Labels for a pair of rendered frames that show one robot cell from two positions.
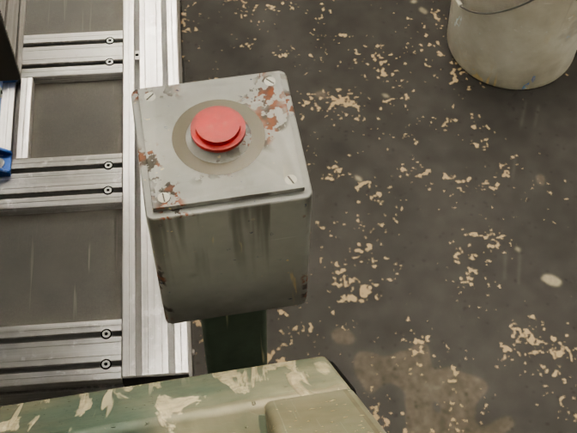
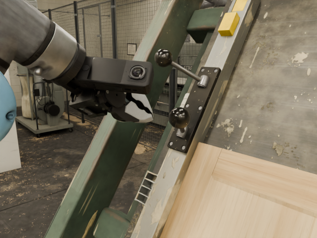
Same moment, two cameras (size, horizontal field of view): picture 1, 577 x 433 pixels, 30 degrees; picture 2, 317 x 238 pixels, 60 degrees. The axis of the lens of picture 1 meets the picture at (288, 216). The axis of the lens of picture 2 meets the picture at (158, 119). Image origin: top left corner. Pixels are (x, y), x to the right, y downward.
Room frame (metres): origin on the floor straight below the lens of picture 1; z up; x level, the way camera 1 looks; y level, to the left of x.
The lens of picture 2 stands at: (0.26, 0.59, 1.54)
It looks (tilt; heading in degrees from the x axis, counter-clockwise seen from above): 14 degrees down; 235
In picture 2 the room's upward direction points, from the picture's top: straight up
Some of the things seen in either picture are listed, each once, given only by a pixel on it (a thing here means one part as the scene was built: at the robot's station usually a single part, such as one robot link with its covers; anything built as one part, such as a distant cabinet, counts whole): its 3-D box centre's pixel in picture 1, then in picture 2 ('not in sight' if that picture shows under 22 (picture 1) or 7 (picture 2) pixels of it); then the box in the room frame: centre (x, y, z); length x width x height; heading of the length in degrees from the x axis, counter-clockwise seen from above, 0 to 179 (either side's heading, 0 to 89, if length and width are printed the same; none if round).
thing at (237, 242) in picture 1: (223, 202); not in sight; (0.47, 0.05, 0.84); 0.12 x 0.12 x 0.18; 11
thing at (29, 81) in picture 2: not in sight; (37, 73); (-0.90, -5.16, 1.10); 1.37 x 0.70 x 2.20; 95
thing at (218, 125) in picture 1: (218, 132); not in sight; (0.47, 0.05, 0.93); 0.04 x 0.04 x 0.02
